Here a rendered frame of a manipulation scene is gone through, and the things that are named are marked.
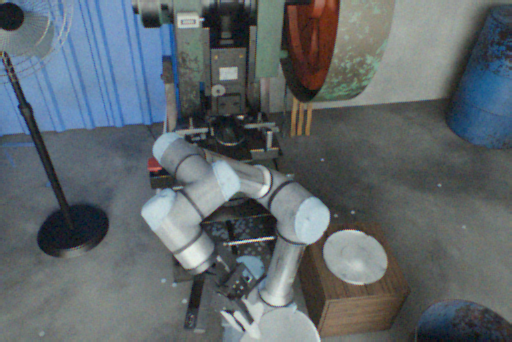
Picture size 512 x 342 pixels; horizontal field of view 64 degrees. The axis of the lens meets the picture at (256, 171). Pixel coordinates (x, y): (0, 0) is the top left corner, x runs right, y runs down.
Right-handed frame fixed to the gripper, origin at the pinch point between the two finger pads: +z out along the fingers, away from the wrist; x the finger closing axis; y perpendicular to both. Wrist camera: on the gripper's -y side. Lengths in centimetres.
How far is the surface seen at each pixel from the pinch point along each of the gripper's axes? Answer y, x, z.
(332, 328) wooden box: 64, 62, 73
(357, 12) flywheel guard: 87, -13, -39
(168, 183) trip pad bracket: 54, 80, -25
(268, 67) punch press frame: 94, 33, -40
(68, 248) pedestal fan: 31, 166, -22
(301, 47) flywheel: 125, 36, -38
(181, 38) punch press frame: 71, 40, -66
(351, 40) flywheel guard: 86, -7, -33
